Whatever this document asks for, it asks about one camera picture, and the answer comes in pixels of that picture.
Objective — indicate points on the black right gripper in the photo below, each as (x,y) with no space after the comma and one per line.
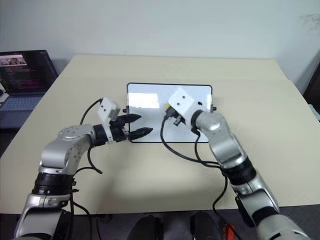
(178,120)

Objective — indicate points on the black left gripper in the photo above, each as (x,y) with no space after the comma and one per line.
(117,132)

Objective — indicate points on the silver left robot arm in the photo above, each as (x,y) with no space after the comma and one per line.
(62,150)

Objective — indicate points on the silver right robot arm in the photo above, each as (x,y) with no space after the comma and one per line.
(225,145)

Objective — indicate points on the small black-framed whiteboard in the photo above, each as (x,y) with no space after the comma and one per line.
(150,117)

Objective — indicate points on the dark rounded shape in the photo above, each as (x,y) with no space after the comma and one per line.
(202,225)

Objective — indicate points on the dark side desk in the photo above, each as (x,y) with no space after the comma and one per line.
(25,121)

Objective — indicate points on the small orange object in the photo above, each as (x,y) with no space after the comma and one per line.
(228,230)

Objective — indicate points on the open blue laptop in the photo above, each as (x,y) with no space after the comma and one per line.
(23,75)

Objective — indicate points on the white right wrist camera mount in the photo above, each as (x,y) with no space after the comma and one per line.
(181,101)

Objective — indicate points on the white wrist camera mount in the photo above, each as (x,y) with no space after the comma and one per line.
(181,101)
(106,107)

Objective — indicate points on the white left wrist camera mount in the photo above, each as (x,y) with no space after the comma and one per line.
(106,107)

